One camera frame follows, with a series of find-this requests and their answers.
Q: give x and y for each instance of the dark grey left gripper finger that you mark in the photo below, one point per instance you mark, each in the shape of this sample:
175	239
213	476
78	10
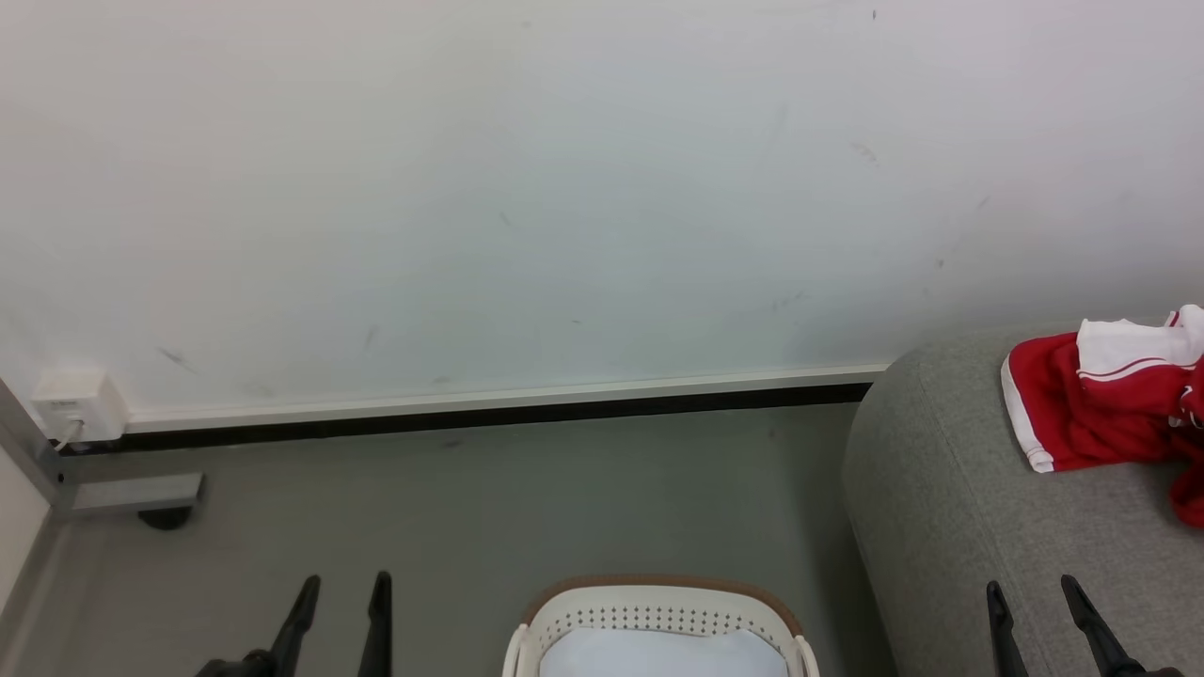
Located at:
376	630
296	625

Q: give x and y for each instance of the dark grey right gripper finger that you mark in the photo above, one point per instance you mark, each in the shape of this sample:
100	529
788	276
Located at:
1101	635
1005	635

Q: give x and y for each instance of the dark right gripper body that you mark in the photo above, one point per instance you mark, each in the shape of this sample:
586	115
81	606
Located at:
1152	671

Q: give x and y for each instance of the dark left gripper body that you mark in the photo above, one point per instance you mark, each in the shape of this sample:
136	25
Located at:
235	666

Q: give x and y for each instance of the red and white garment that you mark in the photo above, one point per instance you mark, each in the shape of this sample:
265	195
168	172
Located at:
1091	414

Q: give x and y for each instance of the white laundry basket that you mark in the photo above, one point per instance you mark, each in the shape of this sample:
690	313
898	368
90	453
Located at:
658	611

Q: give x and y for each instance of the grey fabric sofa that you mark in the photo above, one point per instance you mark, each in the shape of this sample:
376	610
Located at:
950	545

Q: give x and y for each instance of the white and black baseboard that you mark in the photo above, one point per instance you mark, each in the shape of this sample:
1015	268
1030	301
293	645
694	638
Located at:
489	409

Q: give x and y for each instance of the white partition panel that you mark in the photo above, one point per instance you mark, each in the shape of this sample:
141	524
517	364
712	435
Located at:
17	508

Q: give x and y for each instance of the pale white cloth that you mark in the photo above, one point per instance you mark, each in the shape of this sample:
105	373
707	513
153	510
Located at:
658	653

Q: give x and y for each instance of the black frame foot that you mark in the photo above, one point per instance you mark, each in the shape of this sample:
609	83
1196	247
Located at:
166	518

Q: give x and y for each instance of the white wall socket box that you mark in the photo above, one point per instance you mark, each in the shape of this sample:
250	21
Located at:
80	400

